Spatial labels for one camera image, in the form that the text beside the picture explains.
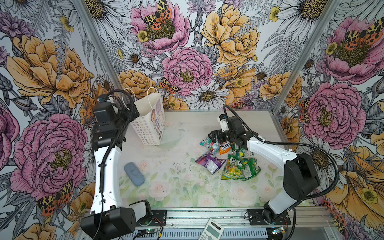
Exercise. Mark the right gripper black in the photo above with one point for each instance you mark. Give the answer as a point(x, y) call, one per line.
point(214, 135)

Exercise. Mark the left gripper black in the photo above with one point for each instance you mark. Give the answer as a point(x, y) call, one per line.
point(136, 113)

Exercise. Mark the orange lemon candy packet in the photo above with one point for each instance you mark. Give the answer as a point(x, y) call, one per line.
point(225, 148)

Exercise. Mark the teal Fox's candy packet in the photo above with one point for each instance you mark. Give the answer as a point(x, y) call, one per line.
point(212, 147)

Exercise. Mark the purple snack packet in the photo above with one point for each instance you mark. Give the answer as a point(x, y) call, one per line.
point(210, 162)

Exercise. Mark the white paper bag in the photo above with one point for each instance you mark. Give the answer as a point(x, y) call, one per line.
point(149, 126)

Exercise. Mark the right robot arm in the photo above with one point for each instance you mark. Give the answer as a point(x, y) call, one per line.
point(299, 175)

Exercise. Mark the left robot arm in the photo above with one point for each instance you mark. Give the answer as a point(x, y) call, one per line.
point(107, 147)

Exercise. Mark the green snack packet upper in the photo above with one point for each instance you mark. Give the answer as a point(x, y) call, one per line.
point(240, 152)

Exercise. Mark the yellow green snack packet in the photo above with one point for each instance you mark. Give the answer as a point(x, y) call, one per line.
point(233, 169)

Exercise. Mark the green snack packet right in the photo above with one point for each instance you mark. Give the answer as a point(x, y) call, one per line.
point(251, 168)

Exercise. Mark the blue grey oval case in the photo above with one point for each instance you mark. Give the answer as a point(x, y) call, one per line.
point(134, 174)

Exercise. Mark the white calculator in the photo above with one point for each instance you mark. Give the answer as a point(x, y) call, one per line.
point(212, 231)

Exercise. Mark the green circuit board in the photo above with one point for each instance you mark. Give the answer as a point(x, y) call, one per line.
point(149, 233)

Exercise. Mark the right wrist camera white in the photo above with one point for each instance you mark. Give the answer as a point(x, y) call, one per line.
point(223, 124)

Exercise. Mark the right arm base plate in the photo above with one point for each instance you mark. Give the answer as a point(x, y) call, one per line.
point(265, 217)

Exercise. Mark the aluminium front rail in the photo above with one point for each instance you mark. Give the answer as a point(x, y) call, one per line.
point(204, 217)

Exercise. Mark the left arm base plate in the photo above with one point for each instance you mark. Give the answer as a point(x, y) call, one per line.
point(158, 219)

